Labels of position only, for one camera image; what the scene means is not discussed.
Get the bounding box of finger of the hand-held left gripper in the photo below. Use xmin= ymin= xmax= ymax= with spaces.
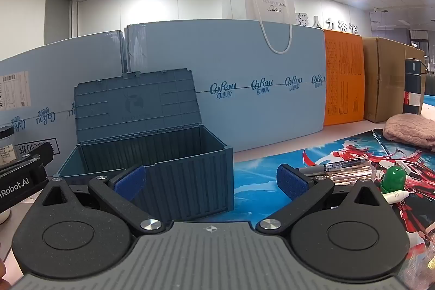
xmin=20 ymin=141 xmax=55 ymax=172

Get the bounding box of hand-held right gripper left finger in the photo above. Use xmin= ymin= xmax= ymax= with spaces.
xmin=34 ymin=165 xmax=164 ymax=238

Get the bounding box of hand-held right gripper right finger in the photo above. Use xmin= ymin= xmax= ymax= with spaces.
xmin=256 ymin=164 xmax=391 ymax=238

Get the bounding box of black pen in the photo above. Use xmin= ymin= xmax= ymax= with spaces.
xmin=297 ymin=161 xmax=359 ymax=175

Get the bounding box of stack of shiny cards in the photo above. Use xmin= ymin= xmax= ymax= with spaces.
xmin=319 ymin=168 xmax=374 ymax=183

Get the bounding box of blue lidded storage box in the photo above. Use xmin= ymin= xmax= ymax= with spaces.
xmin=54 ymin=68 xmax=235 ymax=221

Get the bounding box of anime printed mat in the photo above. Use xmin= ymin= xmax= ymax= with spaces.
xmin=234 ymin=127 xmax=435 ymax=290

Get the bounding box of glass jar with black lid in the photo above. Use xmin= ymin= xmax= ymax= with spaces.
xmin=0 ymin=127 xmax=17 ymax=168

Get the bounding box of light blue carton with label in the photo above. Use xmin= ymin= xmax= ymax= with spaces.
xmin=0 ymin=30 xmax=128 ymax=177

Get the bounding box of small white tube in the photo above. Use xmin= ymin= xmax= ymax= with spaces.
xmin=384 ymin=191 xmax=408 ymax=204

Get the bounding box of orange box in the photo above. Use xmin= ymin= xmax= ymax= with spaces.
xmin=323 ymin=29 xmax=366 ymax=126

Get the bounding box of pink knitted cloth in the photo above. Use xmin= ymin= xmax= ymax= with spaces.
xmin=383 ymin=113 xmax=435 ymax=152

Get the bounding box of large light blue carton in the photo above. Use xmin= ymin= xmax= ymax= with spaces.
xmin=124 ymin=19 xmax=327 ymax=153

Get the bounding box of brown cardboard box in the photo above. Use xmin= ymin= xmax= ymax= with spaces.
xmin=362 ymin=36 xmax=427 ymax=123

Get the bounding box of dark thermos bottle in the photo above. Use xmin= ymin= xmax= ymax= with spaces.
xmin=403 ymin=58 xmax=425 ymax=114

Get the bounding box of white paper bag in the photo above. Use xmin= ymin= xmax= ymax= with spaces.
xmin=222 ymin=0 xmax=296 ymax=54

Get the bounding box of white wall lettering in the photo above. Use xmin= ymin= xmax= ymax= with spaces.
xmin=295 ymin=12 xmax=361 ymax=36

